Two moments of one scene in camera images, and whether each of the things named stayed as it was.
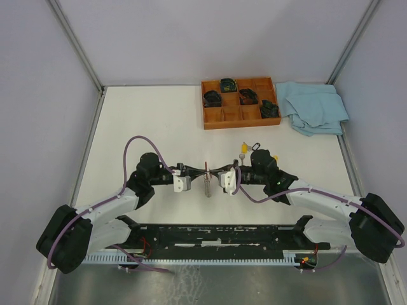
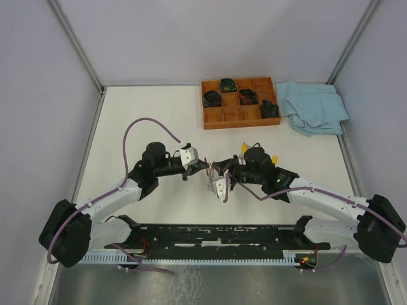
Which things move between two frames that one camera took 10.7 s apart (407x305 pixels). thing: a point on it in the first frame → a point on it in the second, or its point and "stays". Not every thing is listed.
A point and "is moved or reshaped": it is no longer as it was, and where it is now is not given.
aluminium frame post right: [341, 58] stays
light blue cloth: [313, 108] stays
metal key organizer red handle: [207, 180] is moved or reshaped
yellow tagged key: [244, 150] stays
